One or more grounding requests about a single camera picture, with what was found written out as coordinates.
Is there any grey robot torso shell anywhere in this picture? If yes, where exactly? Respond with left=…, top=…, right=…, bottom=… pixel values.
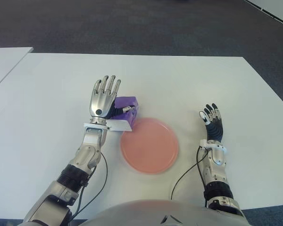
left=17, top=199, right=250, bottom=226

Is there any pink round plate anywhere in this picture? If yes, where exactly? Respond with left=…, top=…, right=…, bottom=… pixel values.
left=120, top=117, right=180, bottom=175

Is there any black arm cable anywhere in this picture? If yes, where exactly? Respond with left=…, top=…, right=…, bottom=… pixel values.
left=69, top=152, right=108, bottom=223
left=171, top=145, right=209, bottom=209

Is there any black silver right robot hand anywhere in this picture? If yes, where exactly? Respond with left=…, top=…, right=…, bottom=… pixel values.
left=198, top=102, right=225, bottom=143

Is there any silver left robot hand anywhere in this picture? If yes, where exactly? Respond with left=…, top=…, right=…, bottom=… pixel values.
left=89, top=75, right=137, bottom=124

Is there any purple white tissue pack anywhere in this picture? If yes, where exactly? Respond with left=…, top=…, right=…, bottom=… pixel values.
left=107, top=96, right=140, bottom=132

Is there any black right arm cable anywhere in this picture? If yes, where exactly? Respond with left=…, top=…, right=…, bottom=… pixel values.
left=171, top=145, right=209, bottom=209

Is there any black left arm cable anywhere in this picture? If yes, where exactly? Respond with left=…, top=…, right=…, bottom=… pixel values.
left=69, top=152, right=108, bottom=223

